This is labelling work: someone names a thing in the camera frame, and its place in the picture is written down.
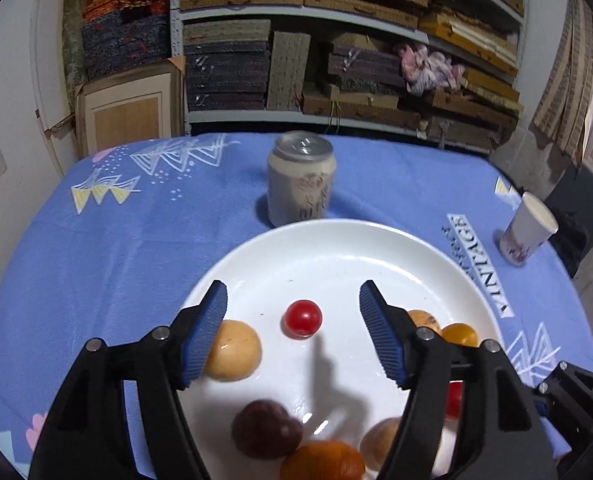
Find large red cherry tomato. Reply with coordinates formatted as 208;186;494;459
445;381;464;421

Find dark red plum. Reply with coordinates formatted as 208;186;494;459
231;399;304;459

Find white plate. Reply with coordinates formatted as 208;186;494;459
176;218;507;480

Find pile of woven boxes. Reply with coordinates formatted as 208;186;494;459
79;0;172;82

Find smooth tan round fruit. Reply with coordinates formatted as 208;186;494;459
204;320;263;382

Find wooden framed panel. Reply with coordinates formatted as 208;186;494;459
75;57;187;159

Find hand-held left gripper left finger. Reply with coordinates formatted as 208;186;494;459
29;280;228;480

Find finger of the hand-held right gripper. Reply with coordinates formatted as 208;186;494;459
529;360;593;461

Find green marbled board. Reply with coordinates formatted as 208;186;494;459
62;0;88;87

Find blue printed tablecloth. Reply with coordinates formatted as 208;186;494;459
0;132;593;480

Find black jacket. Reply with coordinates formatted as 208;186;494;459
546;180;591;281

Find beige brick-pattern curtain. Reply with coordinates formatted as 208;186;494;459
529;0;593;166

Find yellow tomato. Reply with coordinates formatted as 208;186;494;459
441;323;479;348

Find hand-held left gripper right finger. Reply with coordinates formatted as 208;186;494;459
359;280;559;480

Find speckled tan round fruit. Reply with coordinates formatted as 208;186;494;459
406;309;443;333
360;416;404;471

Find shelved flat gift boxes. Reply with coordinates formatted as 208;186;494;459
181;0;525;151

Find silver drink can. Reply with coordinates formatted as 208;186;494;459
267;131;336;228

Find small red cherry tomato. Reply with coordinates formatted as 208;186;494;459
282;299;323;338

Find pink cloth bundle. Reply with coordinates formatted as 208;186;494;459
393;42;464;97

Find grey metal shelf rack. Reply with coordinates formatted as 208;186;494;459
169;0;527;156

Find white paper cup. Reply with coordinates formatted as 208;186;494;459
499;191;559;267

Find orange mandarin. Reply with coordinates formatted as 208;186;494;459
280;440;366;480

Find white leaning strip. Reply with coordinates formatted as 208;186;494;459
30;0;77;178

